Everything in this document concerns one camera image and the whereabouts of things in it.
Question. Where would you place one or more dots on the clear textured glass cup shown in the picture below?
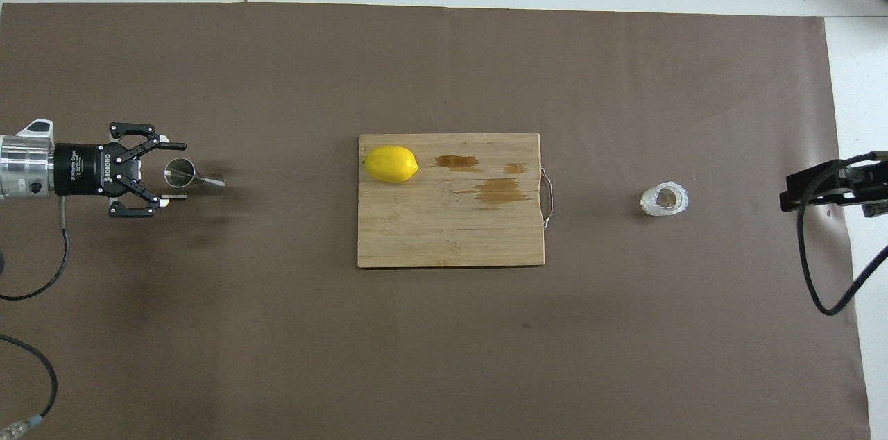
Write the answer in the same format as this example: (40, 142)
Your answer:
(664, 200)

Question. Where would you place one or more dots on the steel double jigger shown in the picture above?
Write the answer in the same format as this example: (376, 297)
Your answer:
(180, 173)

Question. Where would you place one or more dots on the wooden cutting board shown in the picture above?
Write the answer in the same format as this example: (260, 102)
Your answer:
(444, 232)

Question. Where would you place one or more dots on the yellow lemon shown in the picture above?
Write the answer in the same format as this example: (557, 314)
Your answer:
(390, 164)

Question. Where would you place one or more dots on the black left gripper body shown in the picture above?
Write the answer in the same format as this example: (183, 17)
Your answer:
(80, 169)

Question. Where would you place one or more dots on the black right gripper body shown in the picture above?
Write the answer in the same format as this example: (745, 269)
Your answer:
(874, 176)

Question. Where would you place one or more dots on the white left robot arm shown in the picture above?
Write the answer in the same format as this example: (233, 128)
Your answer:
(24, 166)

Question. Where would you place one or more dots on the brown paper table mat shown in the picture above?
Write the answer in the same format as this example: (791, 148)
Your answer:
(416, 357)

